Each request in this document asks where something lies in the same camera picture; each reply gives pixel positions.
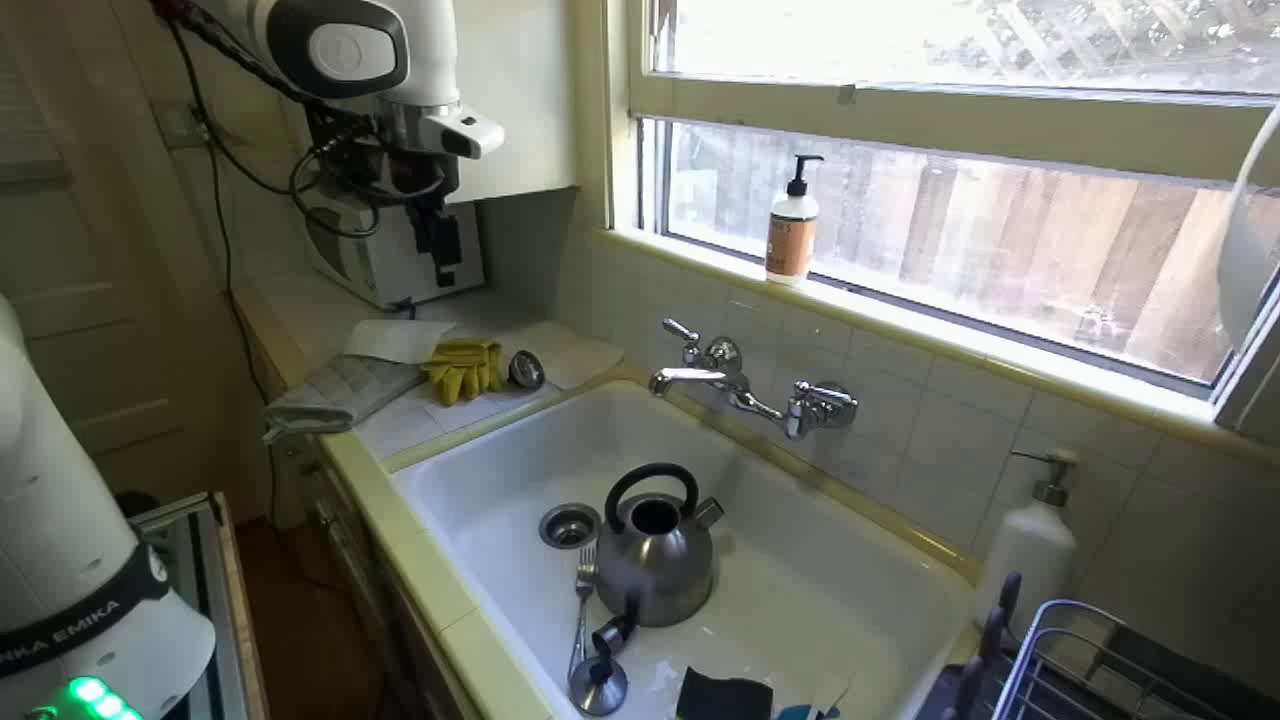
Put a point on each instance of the small metal sink strainer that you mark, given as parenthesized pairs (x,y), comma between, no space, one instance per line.
(525,369)

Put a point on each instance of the blue plastic object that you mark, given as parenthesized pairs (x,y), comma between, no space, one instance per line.
(804,715)

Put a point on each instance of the metal goblet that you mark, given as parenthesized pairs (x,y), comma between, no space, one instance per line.
(596,683)

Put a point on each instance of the metal sink drain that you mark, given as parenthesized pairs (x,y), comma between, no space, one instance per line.
(568,524)

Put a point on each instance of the cream base cabinet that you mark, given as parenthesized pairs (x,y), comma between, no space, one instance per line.
(363,601)

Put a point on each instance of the dark dish brush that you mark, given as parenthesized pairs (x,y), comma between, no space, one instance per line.
(1001,622)

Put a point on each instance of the cream window frame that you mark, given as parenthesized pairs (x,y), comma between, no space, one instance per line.
(934,120)

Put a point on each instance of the grey folded towel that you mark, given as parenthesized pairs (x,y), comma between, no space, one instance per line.
(343,394)

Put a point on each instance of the stainless steel teapot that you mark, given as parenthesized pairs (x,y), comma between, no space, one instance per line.
(654,566)

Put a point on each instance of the yellow rubber glove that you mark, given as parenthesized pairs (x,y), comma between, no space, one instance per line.
(467,369)

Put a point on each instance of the white panelled door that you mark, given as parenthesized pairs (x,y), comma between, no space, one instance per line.
(82,335)

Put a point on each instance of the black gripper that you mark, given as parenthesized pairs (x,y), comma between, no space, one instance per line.
(430,187)

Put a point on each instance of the brown pump soap bottle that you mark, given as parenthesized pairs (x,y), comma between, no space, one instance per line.
(789,235)

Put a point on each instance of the metal utensil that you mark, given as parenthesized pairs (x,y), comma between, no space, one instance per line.
(581,615)

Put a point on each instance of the white porcelain sink basin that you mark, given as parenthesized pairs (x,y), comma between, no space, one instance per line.
(827,585)

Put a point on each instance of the white pump dispenser bottle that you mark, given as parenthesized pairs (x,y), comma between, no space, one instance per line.
(1024,562)

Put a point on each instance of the white countertop appliance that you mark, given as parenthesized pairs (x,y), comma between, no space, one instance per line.
(400,266)

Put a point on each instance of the chrome wall faucet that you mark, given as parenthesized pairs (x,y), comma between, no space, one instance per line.
(812,400)

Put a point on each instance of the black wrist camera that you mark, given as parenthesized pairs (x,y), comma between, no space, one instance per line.
(354,164)

